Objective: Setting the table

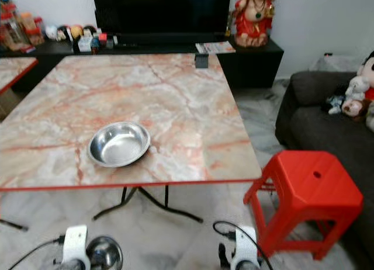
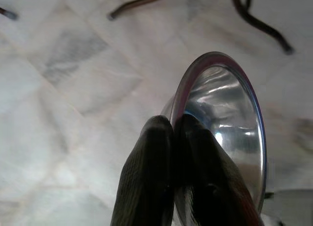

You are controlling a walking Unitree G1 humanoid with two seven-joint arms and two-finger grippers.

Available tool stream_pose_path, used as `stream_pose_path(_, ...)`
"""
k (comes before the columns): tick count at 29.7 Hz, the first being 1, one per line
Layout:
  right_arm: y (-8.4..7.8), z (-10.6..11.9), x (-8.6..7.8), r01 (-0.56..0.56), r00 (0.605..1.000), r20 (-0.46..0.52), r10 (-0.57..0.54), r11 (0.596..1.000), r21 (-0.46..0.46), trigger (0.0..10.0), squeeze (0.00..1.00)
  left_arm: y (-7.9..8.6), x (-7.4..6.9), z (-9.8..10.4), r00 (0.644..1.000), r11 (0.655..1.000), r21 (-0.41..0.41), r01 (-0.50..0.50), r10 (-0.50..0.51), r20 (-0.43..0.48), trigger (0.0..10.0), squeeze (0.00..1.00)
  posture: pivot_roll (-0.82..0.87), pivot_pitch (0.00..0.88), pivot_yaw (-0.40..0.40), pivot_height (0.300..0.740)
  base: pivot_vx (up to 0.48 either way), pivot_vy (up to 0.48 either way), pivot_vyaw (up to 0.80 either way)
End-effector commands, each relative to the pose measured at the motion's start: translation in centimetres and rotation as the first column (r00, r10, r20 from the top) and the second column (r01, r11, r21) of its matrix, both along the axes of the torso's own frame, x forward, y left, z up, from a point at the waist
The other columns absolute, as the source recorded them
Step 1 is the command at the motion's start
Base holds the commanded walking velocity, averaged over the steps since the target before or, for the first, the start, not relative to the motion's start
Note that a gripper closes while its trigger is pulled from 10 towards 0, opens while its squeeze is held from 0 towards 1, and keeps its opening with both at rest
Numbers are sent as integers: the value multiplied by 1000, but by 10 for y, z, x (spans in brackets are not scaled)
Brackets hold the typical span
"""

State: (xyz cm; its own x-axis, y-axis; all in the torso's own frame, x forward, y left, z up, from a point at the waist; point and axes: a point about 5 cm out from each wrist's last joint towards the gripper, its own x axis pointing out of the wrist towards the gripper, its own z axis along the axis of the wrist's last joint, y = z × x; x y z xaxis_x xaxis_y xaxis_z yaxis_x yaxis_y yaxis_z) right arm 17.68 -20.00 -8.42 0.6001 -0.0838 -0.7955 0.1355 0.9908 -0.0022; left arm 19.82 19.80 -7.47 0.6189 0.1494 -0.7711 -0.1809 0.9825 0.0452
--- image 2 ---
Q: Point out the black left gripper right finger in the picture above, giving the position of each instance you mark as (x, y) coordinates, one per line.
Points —
(203, 182)

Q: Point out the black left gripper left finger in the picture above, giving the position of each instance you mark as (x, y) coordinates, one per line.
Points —
(146, 174)

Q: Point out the stainless steel bowl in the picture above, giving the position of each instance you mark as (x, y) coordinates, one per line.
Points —
(232, 101)

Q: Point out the marble pattern folding table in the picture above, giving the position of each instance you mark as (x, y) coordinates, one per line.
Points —
(256, 18)

